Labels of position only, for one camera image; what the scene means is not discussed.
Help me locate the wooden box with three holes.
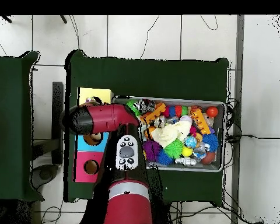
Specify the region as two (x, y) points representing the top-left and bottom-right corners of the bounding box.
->
(73, 87), (114, 183)

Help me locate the green fuzzy ball with eyes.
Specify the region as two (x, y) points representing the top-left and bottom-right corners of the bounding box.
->
(125, 99), (141, 117)

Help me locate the black upright panel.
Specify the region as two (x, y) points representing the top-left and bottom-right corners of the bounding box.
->
(51, 81), (64, 165)

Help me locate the shallow mesh bin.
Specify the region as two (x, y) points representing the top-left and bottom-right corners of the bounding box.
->
(110, 95), (226, 173)

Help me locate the dark green table cloth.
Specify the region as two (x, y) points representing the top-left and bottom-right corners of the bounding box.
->
(63, 50), (230, 207)
(0, 50), (45, 202)

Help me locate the orange toy brick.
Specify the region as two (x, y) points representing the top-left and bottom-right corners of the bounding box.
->
(139, 101), (166, 124)
(190, 108), (211, 135)

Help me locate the cream waffle cloth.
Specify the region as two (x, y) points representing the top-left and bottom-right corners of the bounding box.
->
(150, 120), (192, 148)

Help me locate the grey round stand base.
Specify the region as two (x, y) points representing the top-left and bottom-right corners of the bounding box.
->
(30, 163), (60, 190)

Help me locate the colourful patterned cloth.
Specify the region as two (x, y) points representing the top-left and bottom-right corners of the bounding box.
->
(85, 96), (103, 106)

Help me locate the black power cable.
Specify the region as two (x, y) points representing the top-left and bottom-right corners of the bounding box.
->
(225, 134), (280, 144)

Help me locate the crushed black red can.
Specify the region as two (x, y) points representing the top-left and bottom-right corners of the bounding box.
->
(134, 99), (156, 113)

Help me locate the blue globe ball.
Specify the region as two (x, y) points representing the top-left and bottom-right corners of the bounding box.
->
(184, 135), (198, 149)

